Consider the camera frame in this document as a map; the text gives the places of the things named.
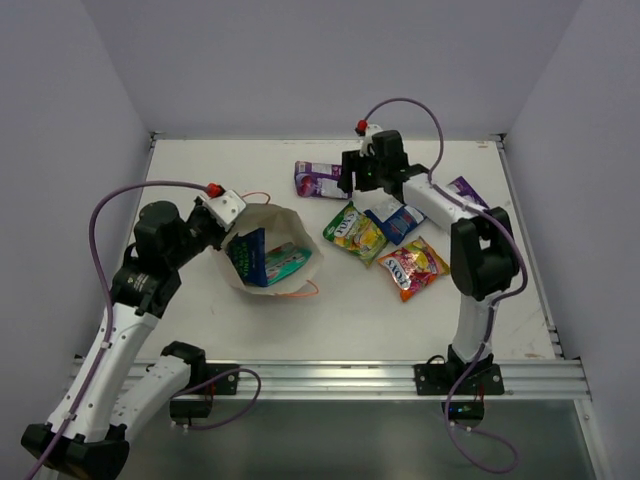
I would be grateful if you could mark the orange fruit candy packet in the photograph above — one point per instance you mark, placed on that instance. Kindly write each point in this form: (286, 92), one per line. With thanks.
(413, 267)

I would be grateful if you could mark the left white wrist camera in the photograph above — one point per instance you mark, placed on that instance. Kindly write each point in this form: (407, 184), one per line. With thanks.
(226, 208)

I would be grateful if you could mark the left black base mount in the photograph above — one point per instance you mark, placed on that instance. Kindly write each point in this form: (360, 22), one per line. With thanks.
(199, 404)

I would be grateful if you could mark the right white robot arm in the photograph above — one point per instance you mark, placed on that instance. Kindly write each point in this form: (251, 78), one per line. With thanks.
(483, 255)

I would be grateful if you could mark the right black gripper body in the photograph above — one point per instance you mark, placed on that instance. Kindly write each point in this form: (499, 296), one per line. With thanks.
(367, 170)

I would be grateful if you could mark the dark blue crisps bag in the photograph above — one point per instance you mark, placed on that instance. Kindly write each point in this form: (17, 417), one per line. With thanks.
(248, 256)

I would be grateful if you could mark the blue white chips bag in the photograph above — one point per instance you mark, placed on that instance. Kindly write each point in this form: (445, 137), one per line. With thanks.
(395, 219)

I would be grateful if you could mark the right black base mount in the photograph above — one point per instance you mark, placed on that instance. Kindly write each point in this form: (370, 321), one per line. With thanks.
(437, 375)

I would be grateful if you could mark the green snack packet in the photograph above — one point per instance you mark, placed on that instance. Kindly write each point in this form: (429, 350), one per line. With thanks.
(285, 260)

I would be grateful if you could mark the yellow green candy packet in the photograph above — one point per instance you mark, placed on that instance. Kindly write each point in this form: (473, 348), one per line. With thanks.
(354, 232)

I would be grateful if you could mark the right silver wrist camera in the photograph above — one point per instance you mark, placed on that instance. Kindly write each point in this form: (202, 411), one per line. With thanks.
(365, 132)

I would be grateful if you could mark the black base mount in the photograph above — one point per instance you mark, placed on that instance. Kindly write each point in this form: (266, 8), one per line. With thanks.
(199, 404)
(437, 375)

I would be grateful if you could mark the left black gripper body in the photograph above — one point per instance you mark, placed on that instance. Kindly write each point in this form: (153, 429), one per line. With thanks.
(208, 226)

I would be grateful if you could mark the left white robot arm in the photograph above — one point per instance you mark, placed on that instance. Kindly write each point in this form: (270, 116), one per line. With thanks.
(88, 435)

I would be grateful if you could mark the purple blue snack bar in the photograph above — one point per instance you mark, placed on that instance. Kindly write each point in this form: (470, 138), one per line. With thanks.
(318, 180)

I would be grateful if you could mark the aluminium front rail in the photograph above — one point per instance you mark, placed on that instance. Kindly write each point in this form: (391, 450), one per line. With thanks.
(334, 380)

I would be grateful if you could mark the pink snack packet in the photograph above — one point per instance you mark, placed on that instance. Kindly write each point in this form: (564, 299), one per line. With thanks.
(463, 188)

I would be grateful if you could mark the white paper bag orange handles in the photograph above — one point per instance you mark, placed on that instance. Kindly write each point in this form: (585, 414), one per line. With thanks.
(281, 225)

